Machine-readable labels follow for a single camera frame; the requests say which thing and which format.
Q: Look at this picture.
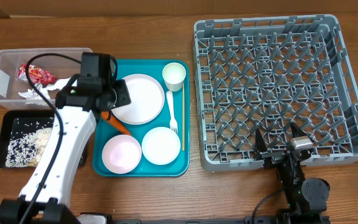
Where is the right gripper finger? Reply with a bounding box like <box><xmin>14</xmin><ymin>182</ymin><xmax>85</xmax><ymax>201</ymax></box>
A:
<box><xmin>254</xmin><ymin>129</ymin><xmax>268</xmax><ymax>161</ymax></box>
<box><xmin>290</xmin><ymin>122</ymin><xmax>307</xmax><ymax>138</ymax></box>

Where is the large white plate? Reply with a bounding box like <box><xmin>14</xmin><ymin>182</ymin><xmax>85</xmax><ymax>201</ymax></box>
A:
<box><xmin>112</xmin><ymin>74</ymin><xmax>165</xmax><ymax>124</ymax></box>

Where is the pink bowl with food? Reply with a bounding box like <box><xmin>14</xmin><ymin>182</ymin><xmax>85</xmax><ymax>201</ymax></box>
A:
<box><xmin>102</xmin><ymin>134</ymin><xmax>142</xmax><ymax>174</ymax></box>

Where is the white cup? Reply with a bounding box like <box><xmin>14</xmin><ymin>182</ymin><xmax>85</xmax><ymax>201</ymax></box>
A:
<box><xmin>162</xmin><ymin>62</ymin><xmax>186</xmax><ymax>92</ymax></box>

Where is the small white plate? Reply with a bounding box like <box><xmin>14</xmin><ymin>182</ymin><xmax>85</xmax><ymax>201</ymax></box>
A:
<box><xmin>141</xmin><ymin>127</ymin><xmax>181</xmax><ymax>166</ymax></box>

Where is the white tissue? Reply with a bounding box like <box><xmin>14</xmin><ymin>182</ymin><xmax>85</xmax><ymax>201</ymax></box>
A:
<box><xmin>46</xmin><ymin>78</ymin><xmax>70</xmax><ymax>91</ymax></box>
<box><xmin>18</xmin><ymin>83</ymin><xmax>51</xmax><ymax>106</ymax></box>

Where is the red snack wrapper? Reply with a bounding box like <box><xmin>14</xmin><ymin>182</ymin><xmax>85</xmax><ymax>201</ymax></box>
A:
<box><xmin>16</xmin><ymin>63</ymin><xmax>57</xmax><ymax>85</ymax></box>

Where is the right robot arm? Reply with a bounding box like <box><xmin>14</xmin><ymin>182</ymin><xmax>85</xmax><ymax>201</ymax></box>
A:
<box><xmin>244</xmin><ymin>123</ymin><xmax>330</xmax><ymax>223</ymax></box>

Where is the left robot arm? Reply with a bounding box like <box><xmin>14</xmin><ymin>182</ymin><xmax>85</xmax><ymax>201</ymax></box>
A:
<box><xmin>0</xmin><ymin>52</ymin><xmax>131</xmax><ymax>223</ymax></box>

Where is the grey dishwasher rack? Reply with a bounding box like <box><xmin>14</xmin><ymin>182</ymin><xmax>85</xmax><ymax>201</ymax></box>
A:
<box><xmin>193</xmin><ymin>14</ymin><xmax>358</xmax><ymax>172</ymax></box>

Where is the orange carrot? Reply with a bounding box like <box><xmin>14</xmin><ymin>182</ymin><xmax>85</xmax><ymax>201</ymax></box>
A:
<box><xmin>101</xmin><ymin>111</ymin><xmax>131</xmax><ymax>136</ymax></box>

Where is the teal serving tray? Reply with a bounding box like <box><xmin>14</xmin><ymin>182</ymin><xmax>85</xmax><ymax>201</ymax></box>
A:
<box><xmin>93</xmin><ymin>59</ymin><xmax>190</xmax><ymax>177</ymax></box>

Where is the white plastic fork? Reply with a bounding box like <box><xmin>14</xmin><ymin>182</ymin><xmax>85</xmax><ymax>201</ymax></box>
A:
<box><xmin>166</xmin><ymin>91</ymin><xmax>178</xmax><ymax>134</ymax></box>

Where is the wooden chopstick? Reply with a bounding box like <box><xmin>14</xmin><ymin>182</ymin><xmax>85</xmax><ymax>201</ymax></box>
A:
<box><xmin>182</xmin><ymin>84</ymin><xmax>186</xmax><ymax>152</ymax></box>

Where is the black tray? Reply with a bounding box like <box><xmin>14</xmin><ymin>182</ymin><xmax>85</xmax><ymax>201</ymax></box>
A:
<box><xmin>0</xmin><ymin>109</ymin><xmax>88</xmax><ymax>169</ymax></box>

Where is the rice and peanuts pile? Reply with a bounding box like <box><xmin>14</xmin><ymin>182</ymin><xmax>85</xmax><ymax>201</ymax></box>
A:
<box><xmin>6</xmin><ymin>127</ymin><xmax>52</xmax><ymax>168</ymax></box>

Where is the clear plastic bin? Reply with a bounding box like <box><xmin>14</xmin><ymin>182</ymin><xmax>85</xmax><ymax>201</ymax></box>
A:
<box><xmin>0</xmin><ymin>47</ymin><xmax>92</xmax><ymax>110</ymax></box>

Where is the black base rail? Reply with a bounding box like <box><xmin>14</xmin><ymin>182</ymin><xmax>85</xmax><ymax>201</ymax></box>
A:
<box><xmin>76</xmin><ymin>213</ymin><xmax>276</xmax><ymax>224</ymax></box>

